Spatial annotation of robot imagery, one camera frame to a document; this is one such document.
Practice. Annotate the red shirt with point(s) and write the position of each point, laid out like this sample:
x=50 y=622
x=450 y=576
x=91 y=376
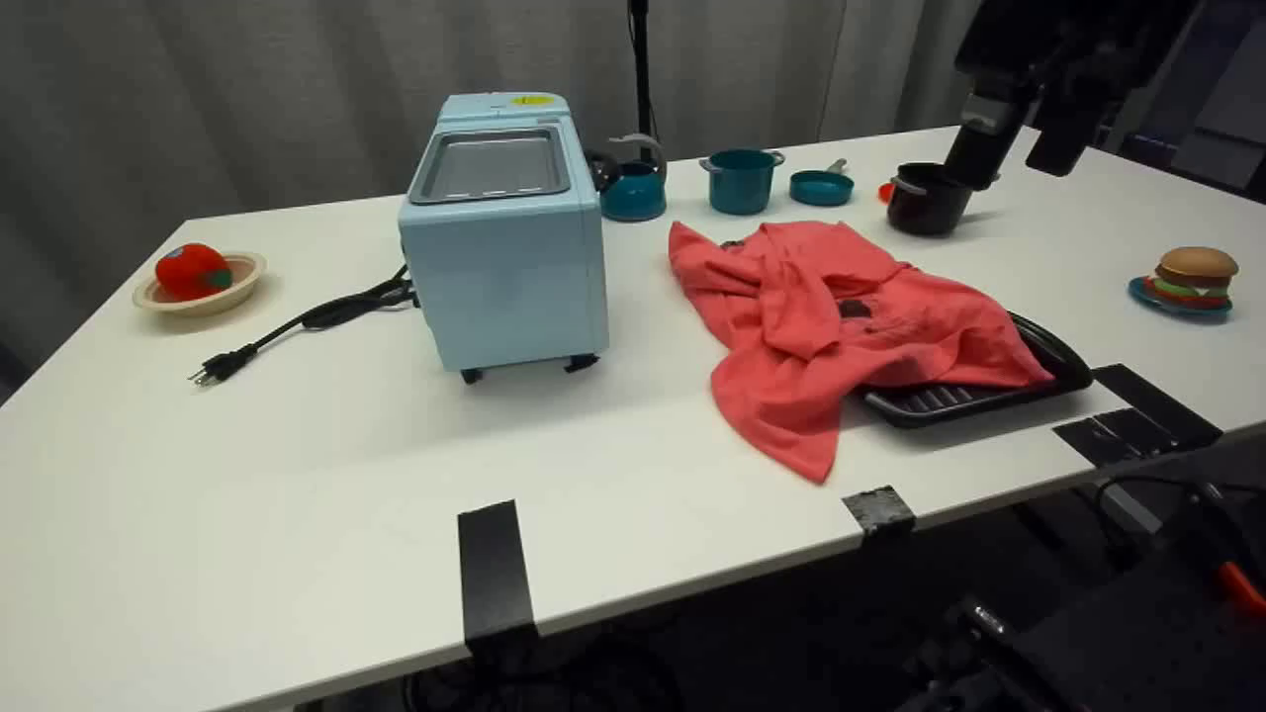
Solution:
x=811 y=309

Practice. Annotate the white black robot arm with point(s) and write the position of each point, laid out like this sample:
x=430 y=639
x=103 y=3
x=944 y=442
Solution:
x=1059 y=69

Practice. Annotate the light blue toaster oven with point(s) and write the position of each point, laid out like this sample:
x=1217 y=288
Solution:
x=500 y=230

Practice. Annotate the teal toy kettle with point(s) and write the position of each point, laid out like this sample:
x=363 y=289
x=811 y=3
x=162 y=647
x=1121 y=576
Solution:
x=630 y=192

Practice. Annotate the teal toy pot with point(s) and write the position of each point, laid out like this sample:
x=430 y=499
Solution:
x=743 y=179

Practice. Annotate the black tape strip left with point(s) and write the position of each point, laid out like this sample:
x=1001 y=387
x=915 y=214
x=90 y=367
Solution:
x=491 y=581

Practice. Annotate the black grill tray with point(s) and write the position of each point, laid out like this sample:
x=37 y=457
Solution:
x=955 y=403

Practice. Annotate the black tape square middle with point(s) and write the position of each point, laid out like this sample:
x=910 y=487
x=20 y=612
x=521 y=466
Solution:
x=880 y=514

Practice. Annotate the black toy pot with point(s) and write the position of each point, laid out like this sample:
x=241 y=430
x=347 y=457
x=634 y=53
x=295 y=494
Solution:
x=925 y=198

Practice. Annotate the black stand pole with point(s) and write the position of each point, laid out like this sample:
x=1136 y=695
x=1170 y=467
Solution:
x=640 y=43

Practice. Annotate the beige small plate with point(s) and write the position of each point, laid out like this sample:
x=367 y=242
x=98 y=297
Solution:
x=241 y=283

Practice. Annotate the red toy tomato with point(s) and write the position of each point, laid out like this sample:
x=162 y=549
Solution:
x=191 y=270

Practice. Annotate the teal small plate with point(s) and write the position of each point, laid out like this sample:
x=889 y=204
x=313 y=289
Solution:
x=1149 y=297

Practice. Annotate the black tape patch right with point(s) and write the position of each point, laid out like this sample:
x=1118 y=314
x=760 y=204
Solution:
x=1149 y=424

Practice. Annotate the toy hamburger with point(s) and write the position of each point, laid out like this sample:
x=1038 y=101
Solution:
x=1195 y=276

